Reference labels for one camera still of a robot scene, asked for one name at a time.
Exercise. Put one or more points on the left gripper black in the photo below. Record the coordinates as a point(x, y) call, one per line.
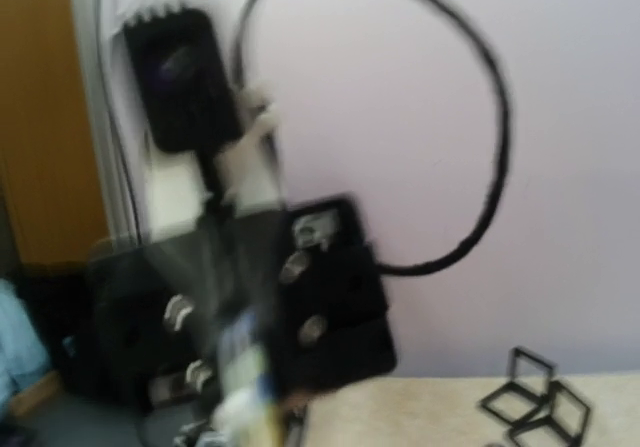
point(306, 275)

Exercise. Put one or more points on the starry night round brooch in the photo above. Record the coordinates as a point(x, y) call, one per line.
point(248, 414)

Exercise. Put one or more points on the black bag on floor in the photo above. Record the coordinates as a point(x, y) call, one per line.
point(59, 304)

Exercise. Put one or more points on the black display box left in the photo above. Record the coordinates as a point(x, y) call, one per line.
point(535, 400)

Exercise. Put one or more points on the black display box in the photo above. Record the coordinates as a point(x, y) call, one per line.
point(552, 421)
point(535, 400)

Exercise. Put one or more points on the orange wooden panel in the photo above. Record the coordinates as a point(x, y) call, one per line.
point(49, 175)

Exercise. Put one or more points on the light blue cloth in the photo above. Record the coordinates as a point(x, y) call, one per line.
point(24, 359)

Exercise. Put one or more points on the black display box right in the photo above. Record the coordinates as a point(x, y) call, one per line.
point(552, 421)

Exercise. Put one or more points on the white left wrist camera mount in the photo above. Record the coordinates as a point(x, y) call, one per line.
point(246, 171)

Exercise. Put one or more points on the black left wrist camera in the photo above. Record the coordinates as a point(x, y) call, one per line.
point(178, 67)

